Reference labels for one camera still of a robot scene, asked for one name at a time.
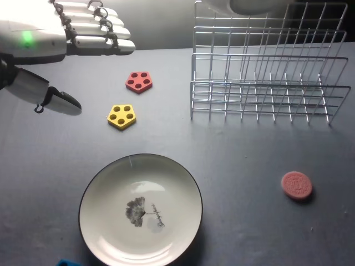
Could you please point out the grey table cloth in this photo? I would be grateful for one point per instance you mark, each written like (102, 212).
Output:
(249, 149)

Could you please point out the yellow pentagon block with holes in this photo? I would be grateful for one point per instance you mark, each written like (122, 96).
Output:
(114, 119)

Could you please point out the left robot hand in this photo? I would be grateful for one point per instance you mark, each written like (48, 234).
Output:
(33, 41)

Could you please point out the white bowl with black rim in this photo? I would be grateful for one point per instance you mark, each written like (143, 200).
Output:
(116, 235)

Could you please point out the red pentagon block with holes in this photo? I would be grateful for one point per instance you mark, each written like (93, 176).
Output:
(138, 86)

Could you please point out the white plate two ginkgo leaves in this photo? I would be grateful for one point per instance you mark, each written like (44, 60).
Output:
(249, 5)

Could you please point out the pink round sandwich cookie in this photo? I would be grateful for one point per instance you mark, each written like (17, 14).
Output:
(297, 186)

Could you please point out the blue block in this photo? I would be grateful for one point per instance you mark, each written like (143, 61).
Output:
(69, 262)

